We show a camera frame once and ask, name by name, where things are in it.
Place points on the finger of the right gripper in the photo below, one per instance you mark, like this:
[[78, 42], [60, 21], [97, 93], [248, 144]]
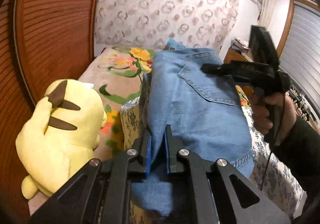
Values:
[[237, 68]]

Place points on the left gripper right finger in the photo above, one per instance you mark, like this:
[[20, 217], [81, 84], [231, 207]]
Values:
[[216, 192]]

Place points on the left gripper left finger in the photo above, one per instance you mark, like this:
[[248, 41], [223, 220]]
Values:
[[99, 192]]

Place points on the blue denim jeans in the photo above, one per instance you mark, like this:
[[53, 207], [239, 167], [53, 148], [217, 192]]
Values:
[[202, 109]]

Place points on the dark sleeved right forearm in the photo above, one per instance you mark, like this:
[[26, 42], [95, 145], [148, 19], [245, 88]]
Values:
[[299, 151]]

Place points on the right hand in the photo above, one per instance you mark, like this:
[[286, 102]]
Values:
[[261, 114]]

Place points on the wooden sideboard cabinet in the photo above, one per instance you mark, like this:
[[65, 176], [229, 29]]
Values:
[[234, 55]]

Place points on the stack of papers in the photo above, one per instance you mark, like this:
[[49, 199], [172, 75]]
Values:
[[239, 45]]

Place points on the grey window blind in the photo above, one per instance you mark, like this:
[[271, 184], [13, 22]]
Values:
[[300, 55]]

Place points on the blue white floral sheet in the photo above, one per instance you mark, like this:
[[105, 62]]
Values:
[[280, 186]]

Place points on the yellow Pikachu plush toy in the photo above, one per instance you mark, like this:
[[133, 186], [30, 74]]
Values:
[[61, 136]]

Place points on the brown box with blue cloth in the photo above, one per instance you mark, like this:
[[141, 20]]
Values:
[[173, 45]]

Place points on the patterned lace curtain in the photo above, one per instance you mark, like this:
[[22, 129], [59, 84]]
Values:
[[150, 23]]

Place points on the floral fleece blanket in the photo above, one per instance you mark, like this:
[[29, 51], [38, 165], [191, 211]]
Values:
[[117, 76]]

